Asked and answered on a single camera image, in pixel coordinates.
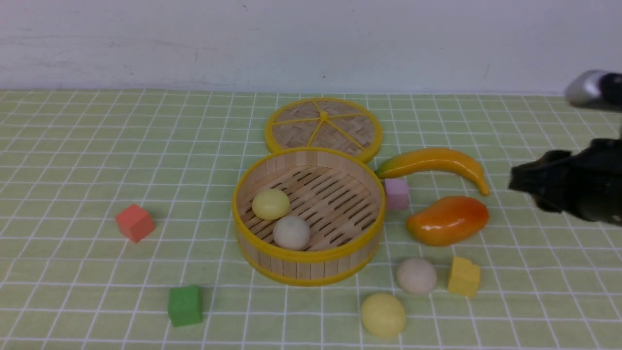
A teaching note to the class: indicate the bamboo steamer tray yellow rim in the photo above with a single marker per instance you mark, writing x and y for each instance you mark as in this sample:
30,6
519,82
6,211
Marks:
339,197

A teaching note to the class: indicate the green checkered tablecloth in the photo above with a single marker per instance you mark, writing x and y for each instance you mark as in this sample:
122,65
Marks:
72,160

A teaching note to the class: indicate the white bun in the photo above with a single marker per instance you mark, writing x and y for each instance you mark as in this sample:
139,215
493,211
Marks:
416,276
291,232

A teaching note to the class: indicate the yellow toy banana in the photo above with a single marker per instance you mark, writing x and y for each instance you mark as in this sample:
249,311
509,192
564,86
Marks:
435,159

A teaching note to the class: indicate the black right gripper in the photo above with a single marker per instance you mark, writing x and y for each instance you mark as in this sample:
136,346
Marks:
586,185

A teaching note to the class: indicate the orange toy mango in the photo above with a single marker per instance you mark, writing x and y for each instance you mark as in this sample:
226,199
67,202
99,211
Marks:
448,221

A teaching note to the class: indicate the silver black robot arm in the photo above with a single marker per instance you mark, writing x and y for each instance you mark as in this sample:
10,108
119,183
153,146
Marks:
596,89

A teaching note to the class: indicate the red foam cube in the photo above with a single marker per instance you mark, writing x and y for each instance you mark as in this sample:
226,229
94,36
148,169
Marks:
135,223

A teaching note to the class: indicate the pink foam cube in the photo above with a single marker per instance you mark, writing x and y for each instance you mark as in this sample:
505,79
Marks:
397,193

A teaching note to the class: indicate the green foam cube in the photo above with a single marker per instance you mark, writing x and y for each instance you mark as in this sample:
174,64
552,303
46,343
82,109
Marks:
185,305

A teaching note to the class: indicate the woven bamboo steamer lid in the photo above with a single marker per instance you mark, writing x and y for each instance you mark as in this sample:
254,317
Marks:
324,122

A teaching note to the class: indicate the yellow foam block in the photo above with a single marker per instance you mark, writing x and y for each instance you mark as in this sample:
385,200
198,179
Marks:
464,277

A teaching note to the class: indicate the yellow bun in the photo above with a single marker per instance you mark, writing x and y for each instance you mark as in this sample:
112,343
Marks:
383,315
271,204

